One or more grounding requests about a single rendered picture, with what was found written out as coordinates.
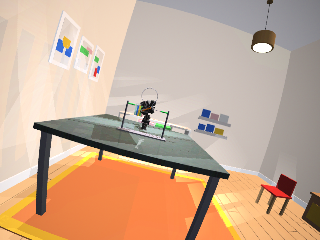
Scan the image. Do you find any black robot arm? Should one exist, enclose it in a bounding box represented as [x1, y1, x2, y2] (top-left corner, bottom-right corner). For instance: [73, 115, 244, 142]
[141, 100, 157, 130]

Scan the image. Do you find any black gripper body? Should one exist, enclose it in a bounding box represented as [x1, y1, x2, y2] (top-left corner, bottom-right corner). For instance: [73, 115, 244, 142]
[140, 101, 151, 120]

